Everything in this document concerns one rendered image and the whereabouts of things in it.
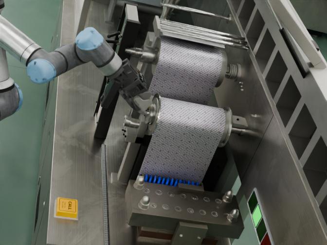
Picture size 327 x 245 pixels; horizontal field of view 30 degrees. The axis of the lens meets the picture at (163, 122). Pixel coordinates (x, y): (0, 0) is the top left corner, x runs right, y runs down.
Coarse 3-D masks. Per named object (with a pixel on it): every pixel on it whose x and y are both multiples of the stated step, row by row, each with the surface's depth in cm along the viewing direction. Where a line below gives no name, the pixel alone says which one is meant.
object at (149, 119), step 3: (150, 105) 203; (153, 105) 204; (147, 108) 207; (150, 108) 203; (153, 108) 203; (150, 111) 202; (153, 111) 203; (150, 114) 202; (153, 114) 202; (147, 117) 205; (150, 117) 202; (153, 117) 203; (147, 120) 204; (150, 120) 203; (153, 120) 203; (147, 123) 205; (150, 123) 204
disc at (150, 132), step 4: (156, 96) 206; (160, 96) 203; (152, 100) 211; (160, 100) 201; (160, 104) 200; (160, 108) 199; (156, 120) 200; (156, 124) 200; (148, 132) 208; (152, 132) 203
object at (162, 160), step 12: (156, 144) 206; (156, 156) 210; (168, 156) 210; (180, 156) 211; (192, 156) 211; (204, 156) 212; (144, 168) 212; (156, 168) 213; (168, 168) 214; (180, 168) 214; (192, 168) 215; (204, 168) 215; (192, 180) 218
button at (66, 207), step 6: (60, 198) 208; (66, 198) 208; (60, 204) 205; (66, 204) 206; (72, 204) 207; (60, 210) 203; (66, 210) 204; (72, 210) 205; (66, 216) 204; (72, 216) 205
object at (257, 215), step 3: (258, 207) 189; (255, 210) 191; (258, 210) 189; (255, 213) 191; (258, 213) 188; (255, 216) 190; (258, 216) 188; (255, 219) 190; (258, 219) 188; (255, 222) 189; (255, 225) 189
